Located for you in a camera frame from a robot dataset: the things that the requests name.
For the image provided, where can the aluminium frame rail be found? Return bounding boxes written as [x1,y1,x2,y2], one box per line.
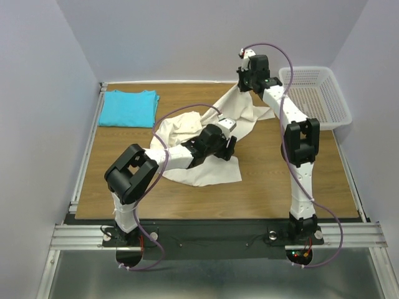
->
[50,222,388,251]

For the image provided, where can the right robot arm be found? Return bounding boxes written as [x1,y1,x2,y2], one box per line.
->
[237,49,320,243]

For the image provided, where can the table edge rail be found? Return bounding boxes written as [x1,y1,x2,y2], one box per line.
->
[68,82,108,214]
[332,131,370,222]

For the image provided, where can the electronics board with leds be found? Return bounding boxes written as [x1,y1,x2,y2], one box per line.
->
[287,249,312,261]

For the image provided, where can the left table edge rail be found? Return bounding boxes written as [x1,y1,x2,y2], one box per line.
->
[68,82,108,214]

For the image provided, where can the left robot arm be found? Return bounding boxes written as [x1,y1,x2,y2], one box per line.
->
[104,118,237,245]

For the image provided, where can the folded blue t shirt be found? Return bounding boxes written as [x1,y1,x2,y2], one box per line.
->
[98,90,160,128]

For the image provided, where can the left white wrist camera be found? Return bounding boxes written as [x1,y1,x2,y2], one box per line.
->
[216,114,236,139]

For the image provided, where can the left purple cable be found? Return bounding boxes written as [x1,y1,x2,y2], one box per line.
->
[117,104,223,272]

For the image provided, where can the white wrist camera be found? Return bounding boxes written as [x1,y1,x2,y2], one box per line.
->
[239,49,256,71]
[216,114,236,139]

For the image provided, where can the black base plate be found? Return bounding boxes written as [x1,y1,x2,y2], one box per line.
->
[64,212,372,261]

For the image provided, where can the right table edge rail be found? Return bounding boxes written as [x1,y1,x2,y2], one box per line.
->
[332,131,370,222]

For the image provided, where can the white t shirt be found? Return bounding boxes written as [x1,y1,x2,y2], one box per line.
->
[150,85,274,187]

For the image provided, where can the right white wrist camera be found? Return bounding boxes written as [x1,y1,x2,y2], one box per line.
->
[239,49,256,71]

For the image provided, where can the white plastic basket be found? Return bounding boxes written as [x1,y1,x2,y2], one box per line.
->
[279,66,352,131]

